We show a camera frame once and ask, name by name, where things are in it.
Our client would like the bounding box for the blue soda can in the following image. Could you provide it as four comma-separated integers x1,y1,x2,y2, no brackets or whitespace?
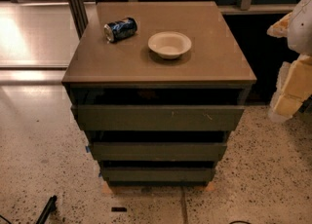
103,18,137,43

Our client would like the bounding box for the small black floor marker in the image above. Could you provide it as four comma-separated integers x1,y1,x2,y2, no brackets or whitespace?
111,206,127,212

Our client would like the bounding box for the grey drawer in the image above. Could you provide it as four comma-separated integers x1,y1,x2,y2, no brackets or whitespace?
101,168,215,183
90,142,226,162
71,105,244,131

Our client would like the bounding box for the black bar on floor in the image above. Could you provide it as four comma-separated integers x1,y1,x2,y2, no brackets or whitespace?
35,195,58,224

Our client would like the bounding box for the grey drawer cabinet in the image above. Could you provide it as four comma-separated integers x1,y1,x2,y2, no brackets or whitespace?
62,2,256,186

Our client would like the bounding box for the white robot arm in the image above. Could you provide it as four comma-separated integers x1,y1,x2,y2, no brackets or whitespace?
267,0,312,123

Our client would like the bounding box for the grey top drawer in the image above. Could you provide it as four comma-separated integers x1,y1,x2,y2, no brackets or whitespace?
71,105,244,131

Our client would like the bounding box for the metal window frame post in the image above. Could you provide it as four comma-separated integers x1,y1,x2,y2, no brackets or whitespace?
67,0,88,38

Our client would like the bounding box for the blue tape piece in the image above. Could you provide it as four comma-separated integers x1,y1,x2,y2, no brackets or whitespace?
85,146,91,153

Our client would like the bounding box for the grey bottom drawer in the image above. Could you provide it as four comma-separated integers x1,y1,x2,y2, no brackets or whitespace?
101,168,215,183

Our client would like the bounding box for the white bowl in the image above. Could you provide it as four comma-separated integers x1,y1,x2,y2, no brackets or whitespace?
148,31,192,59

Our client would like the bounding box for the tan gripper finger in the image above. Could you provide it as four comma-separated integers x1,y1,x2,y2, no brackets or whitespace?
268,55,312,123
267,13,292,38

